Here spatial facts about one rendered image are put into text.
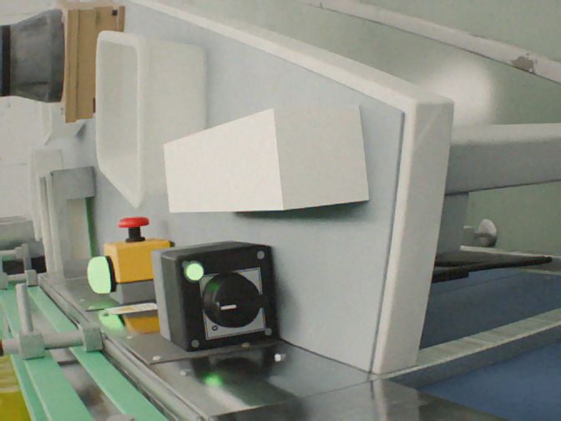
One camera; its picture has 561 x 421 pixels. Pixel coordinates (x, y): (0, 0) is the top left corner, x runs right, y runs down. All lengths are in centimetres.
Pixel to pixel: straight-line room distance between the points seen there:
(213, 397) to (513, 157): 28
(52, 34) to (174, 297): 58
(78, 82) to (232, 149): 59
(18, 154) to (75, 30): 388
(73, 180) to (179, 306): 79
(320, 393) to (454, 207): 17
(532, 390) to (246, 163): 25
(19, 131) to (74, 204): 359
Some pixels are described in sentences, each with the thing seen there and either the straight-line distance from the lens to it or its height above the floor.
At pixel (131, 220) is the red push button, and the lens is 89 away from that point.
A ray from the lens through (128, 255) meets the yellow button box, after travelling 88.
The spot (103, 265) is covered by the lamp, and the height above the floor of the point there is 84.
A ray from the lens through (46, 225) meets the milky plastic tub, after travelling 152.
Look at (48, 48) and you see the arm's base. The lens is 109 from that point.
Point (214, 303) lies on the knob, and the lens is 58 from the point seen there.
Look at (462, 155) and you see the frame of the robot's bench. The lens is 53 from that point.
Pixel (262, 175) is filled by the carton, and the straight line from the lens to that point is 48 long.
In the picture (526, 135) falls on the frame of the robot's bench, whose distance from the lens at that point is 57.
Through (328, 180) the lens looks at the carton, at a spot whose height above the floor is 78.
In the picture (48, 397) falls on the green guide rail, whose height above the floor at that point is 96.
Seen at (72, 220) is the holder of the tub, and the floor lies 80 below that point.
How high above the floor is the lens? 100
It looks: 25 degrees down
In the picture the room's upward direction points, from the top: 97 degrees counter-clockwise
